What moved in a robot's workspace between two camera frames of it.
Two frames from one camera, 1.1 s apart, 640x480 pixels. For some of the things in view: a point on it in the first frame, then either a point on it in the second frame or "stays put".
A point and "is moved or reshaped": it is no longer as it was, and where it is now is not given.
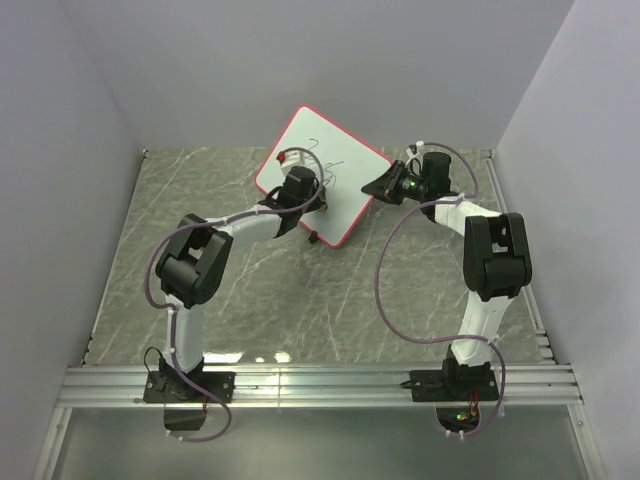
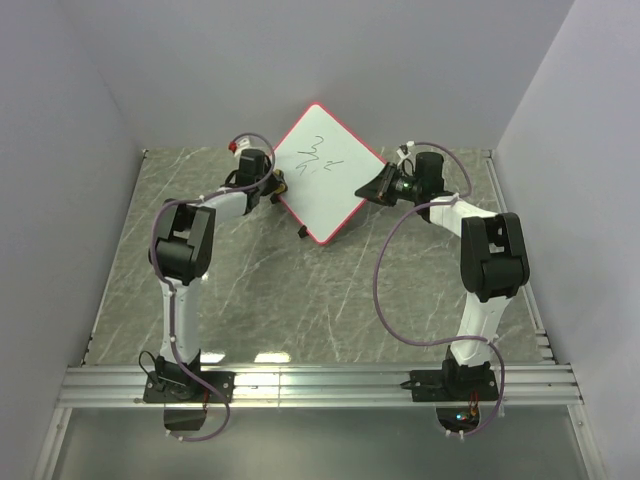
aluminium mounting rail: x=328 y=386 stays put
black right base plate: x=452 y=385 stays put
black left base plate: x=161 y=388 stays put
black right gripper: x=385 y=186 stays put
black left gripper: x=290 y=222 -> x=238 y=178
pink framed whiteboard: x=348 y=163 is moved or reshaped
